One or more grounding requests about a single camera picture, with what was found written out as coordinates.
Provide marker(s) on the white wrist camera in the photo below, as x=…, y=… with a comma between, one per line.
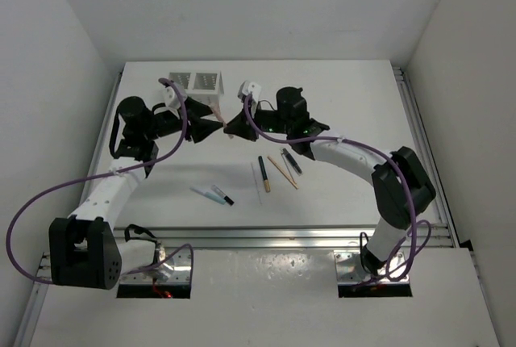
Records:
x=173, y=96
x=249, y=88

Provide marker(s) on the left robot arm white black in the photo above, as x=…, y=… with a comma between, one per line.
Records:
x=83, y=250

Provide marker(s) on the gold slim makeup pen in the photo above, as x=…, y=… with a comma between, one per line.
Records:
x=283, y=172

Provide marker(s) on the white two-slot organizer box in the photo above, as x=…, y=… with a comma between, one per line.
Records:
x=203, y=86

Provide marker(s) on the black clear-capped makeup stick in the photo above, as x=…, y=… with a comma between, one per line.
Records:
x=288, y=156

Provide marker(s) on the thin white eyeliner pencil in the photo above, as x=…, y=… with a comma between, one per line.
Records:
x=256, y=184

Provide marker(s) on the aluminium right side rail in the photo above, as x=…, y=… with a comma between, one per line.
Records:
x=419, y=134

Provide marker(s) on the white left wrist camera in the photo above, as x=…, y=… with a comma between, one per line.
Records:
x=173, y=96

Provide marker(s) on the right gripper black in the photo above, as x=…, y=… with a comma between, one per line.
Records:
x=242, y=126

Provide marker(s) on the aluminium front rail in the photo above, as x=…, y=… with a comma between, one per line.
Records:
x=337, y=237

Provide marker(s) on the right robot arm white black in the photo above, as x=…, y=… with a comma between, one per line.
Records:
x=402, y=187

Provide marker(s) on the aluminium rail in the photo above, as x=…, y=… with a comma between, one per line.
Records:
x=337, y=237
x=419, y=134

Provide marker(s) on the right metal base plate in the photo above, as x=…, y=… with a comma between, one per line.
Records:
x=349, y=272

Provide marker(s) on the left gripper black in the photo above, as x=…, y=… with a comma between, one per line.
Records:
x=198, y=129

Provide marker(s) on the metal base plate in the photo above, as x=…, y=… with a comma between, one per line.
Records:
x=349, y=272
x=174, y=272

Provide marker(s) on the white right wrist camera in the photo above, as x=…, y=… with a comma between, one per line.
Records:
x=249, y=88

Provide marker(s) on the white light-blue makeup pen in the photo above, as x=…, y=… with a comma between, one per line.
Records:
x=208, y=195

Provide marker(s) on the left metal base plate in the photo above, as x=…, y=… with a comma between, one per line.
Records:
x=174, y=272

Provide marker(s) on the silver black-capped makeup pen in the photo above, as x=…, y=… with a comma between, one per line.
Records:
x=222, y=195

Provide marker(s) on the dark green gold makeup pen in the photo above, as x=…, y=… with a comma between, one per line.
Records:
x=264, y=174

